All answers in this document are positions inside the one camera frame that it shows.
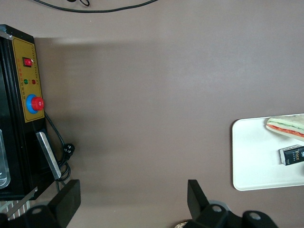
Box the light wicker basket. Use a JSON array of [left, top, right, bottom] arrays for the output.
[[174, 219, 191, 228]]

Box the silver metal handle bar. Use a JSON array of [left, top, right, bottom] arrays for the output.
[[35, 132, 63, 180]]

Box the black machine with yellow panel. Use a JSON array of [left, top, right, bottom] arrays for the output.
[[0, 23, 49, 201]]

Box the long black cable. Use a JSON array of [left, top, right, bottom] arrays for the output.
[[32, 0, 158, 13]]

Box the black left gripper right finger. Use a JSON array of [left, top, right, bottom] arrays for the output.
[[187, 179, 230, 228]]

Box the wrapped triangle sandwich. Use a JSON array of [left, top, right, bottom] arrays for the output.
[[265, 113, 304, 143]]

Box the beige plastic tray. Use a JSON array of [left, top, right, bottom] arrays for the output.
[[232, 116, 304, 191]]

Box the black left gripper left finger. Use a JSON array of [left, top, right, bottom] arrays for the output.
[[23, 179, 82, 228]]

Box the red emergency stop button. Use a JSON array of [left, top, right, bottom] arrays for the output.
[[25, 94, 45, 114]]

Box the looped black cable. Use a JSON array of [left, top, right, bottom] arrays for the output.
[[66, 0, 90, 7]]

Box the white wire basket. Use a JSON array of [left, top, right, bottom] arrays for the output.
[[4, 200, 31, 221]]

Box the black power cable with plug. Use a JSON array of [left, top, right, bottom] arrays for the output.
[[44, 111, 75, 192]]

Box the clear plastic container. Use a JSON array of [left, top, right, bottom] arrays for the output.
[[0, 129, 11, 190]]

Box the black box with gold print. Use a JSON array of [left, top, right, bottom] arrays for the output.
[[278, 144, 304, 166]]

